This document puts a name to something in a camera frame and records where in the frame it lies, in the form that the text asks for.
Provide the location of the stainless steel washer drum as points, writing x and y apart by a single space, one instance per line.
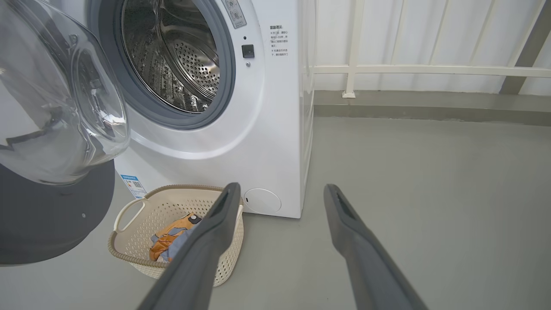
189 64

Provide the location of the white front-load washing machine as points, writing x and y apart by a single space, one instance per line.
267 142

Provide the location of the black text warning sticker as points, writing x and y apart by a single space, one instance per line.
279 41

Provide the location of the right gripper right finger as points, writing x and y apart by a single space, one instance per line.
366 262

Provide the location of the grey instruction label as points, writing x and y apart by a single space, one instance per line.
234 13

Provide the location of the black door latch socket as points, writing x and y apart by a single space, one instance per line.
248 51

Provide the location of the cream perforated laundry basket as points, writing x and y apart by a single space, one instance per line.
137 232

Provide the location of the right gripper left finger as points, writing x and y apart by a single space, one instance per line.
198 258

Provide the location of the grey steel post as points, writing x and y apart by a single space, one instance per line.
527 47

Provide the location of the black round glass washer door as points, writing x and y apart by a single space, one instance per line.
47 206

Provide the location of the blue garment with orange patch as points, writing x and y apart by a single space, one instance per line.
172 234

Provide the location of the round white filter cover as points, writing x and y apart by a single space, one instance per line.
262 200

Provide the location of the blue energy label sticker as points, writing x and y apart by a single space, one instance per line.
134 186

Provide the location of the grey rubber door gasket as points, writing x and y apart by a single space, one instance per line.
226 73

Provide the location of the white metal railing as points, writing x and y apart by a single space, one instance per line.
430 69

